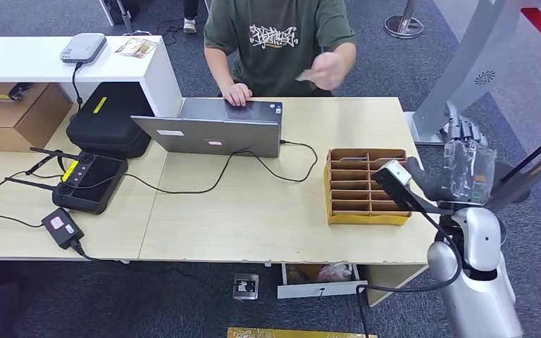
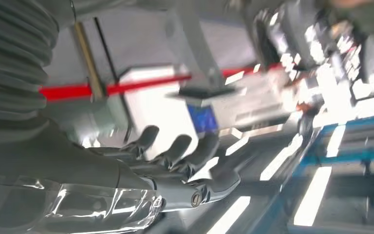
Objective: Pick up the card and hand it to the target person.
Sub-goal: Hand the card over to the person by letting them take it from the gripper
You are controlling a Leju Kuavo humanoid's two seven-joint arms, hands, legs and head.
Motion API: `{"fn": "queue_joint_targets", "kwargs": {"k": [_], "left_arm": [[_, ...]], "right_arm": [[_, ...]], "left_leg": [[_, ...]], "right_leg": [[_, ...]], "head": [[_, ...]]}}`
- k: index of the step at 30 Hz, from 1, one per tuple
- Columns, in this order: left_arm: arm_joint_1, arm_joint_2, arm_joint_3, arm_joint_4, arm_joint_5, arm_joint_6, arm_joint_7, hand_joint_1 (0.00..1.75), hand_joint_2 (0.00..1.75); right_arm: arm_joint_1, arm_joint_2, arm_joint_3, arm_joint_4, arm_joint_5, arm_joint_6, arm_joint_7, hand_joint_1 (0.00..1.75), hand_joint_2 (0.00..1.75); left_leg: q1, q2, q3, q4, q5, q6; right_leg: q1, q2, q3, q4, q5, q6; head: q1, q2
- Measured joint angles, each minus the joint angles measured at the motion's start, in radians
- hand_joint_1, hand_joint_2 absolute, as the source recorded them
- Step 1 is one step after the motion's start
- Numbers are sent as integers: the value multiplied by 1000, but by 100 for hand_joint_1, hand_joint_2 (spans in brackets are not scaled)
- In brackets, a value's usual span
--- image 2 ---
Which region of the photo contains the red barrier belt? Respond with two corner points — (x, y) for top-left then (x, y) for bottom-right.
(39, 62), (285, 101)

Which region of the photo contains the black stanchion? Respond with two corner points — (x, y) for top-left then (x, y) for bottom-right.
(93, 17), (137, 143)

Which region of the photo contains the grey kiosk stand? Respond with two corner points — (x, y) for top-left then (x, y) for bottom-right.
(167, 0), (237, 99)

